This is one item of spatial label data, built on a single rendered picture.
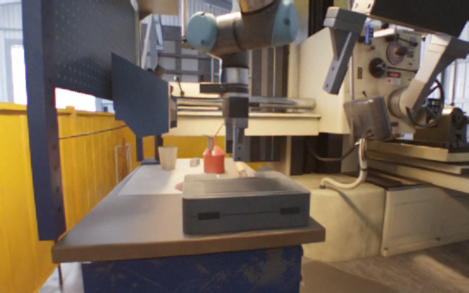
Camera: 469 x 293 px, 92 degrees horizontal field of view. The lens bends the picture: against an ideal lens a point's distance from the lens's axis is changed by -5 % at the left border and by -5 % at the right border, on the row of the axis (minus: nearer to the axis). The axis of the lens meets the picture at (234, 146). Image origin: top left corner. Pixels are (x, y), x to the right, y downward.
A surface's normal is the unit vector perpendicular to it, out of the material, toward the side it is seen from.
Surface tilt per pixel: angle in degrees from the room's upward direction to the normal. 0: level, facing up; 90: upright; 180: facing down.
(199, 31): 90
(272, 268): 90
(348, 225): 90
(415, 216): 90
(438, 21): 113
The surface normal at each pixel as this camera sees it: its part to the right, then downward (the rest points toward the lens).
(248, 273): 0.18, 0.11
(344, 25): 0.05, 0.50
